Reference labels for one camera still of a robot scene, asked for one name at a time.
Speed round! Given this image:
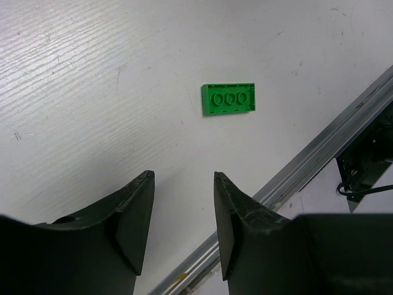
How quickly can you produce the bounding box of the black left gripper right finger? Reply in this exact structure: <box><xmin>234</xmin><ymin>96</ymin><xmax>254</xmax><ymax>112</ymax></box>
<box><xmin>214</xmin><ymin>172</ymin><xmax>392</xmax><ymax>294</ymax></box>

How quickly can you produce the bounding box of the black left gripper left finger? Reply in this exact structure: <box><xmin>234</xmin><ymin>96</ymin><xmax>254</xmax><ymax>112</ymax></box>
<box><xmin>1</xmin><ymin>170</ymin><xmax>155</xmax><ymax>294</ymax></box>

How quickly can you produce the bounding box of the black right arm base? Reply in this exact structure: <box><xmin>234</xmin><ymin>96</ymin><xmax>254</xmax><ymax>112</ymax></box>
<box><xmin>336</xmin><ymin>119</ymin><xmax>393</xmax><ymax>214</ymax></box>

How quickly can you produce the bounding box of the green 2x3 lego plate brick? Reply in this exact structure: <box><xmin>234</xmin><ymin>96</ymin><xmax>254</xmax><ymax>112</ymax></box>
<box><xmin>201</xmin><ymin>83</ymin><xmax>255</xmax><ymax>116</ymax></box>

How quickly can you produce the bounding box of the aluminium front rail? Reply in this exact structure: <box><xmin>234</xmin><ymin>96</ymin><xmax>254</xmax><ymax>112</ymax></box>
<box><xmin>151</xmin><ymin>68</ymin><xmax>392</xmax><ymax>294</ymax></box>

